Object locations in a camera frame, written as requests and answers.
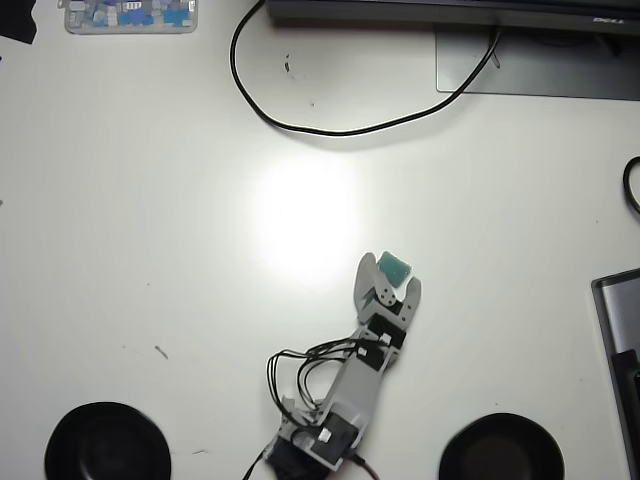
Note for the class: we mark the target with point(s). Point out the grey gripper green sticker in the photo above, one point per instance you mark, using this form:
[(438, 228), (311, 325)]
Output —
[(387, 315)]

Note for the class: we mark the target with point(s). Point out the blue cube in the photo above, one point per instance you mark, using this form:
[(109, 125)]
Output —
[(395, 269)]

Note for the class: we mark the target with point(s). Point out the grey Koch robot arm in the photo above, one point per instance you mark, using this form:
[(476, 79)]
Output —
[(357, 385)]

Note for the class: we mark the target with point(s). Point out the black bowl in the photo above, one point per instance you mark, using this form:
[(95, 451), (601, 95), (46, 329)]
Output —
[(500, 450), (107, 445)]

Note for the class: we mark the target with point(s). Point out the grey laptop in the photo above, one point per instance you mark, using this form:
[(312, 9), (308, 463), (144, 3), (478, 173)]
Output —
[(617, 310)]

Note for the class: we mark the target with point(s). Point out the black device on laptop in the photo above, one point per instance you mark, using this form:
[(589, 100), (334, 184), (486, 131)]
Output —
[(627, 380)]

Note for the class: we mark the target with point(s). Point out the grey monitor stand base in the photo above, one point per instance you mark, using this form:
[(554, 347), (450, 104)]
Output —
[(550, 70)]

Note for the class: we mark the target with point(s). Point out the black Dell monitor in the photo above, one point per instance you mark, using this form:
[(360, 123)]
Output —
[(450, 11)]

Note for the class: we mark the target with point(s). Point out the clear plastic parts box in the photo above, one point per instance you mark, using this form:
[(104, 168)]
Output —
[(130, 15)]

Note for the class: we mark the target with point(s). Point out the black cloth item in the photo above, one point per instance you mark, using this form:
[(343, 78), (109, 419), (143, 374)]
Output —
[(17, 17)]

